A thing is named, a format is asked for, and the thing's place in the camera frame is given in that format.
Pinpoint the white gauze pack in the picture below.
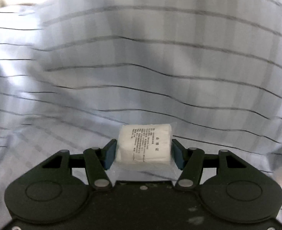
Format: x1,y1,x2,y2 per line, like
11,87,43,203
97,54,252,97
115,124,172,166

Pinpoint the white checkered cloth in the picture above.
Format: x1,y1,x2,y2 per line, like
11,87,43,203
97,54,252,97
0,0,282,229

